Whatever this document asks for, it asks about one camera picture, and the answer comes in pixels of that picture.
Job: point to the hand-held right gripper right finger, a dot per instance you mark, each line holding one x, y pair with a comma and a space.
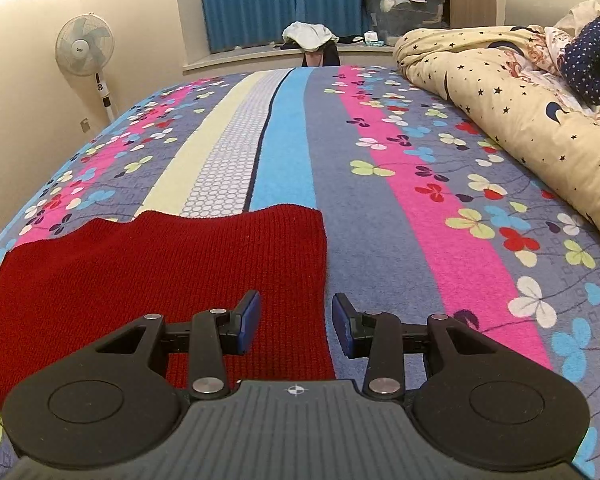
342, 325

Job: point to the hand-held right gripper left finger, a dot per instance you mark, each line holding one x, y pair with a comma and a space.
247, 322

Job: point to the red knit sweater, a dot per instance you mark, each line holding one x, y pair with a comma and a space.
130, 280

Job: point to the white clothes pile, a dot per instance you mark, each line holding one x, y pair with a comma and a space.
310, 34

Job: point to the floral striped bed blanket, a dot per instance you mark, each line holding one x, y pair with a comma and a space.
405, 200

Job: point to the black cloth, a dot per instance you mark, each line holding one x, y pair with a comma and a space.
330, 55

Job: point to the cream star print quilt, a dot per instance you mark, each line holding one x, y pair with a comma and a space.
520, 110

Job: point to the small white green box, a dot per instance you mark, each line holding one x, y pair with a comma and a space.
373, 38

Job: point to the clear plastic storage box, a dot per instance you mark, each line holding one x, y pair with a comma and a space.
405, 12

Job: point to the white standing fan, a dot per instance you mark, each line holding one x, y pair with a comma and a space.
82, 42

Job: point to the navy dotted cloth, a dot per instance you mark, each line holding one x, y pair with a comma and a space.
592, 62

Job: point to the wall outlet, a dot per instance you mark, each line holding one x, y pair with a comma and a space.
85, 125

